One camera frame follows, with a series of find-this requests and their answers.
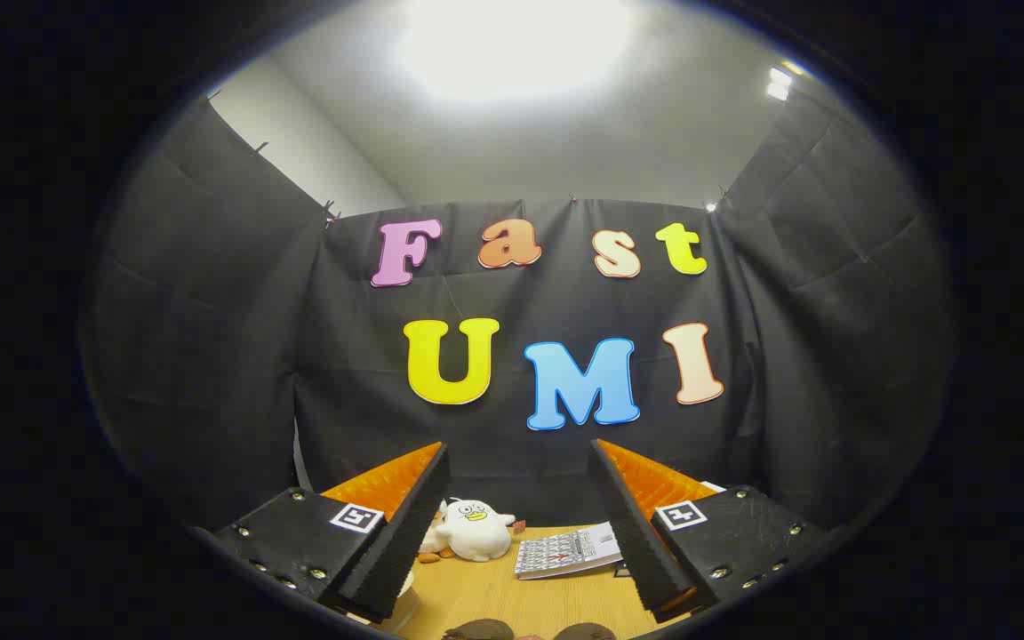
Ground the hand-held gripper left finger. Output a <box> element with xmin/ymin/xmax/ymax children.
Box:
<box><xmin>212</xmin><ymin>442</ymin><xmax>451</xmax><ymax>625</ymax></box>

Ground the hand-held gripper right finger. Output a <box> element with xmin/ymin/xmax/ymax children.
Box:
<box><xmin>589</xmin><ymin>438</ymin><xmax>828</xmax><ymax>623</ymax></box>

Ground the cream fabric storage box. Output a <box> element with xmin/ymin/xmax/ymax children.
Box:
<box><xmin>370</xmin><ymin>569</ymin><xmax>422</xmax><ymax>634</ymax></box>

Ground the white duck plush toy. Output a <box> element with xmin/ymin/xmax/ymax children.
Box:
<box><xmin>434</xmin><ymin>498</ymin><xmax>517</xmax><ymax>563</ymax></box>

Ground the white patterned cover book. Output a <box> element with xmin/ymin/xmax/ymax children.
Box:
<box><xmin>514</xmin><ymin>522</ymin><xmax>624</xmax><ymax>580</ymax></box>

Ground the black backdrop cloth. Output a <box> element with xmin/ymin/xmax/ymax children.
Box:
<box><xmin>85</xmin><ymin>84</ymin><xmax>953</xmax><ymax>534</ymax></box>

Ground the small ceiling lamp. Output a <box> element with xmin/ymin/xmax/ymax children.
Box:
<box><xmin>765</xmin><ymin>60</ymin><xmax>806</xmax><ymax>101</ymax></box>

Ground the large ceiling light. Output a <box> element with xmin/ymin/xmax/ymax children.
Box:
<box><xmin>396</xmin><ymin>0</ymin><xmax>637</xmax><ymax>103</ymax></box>

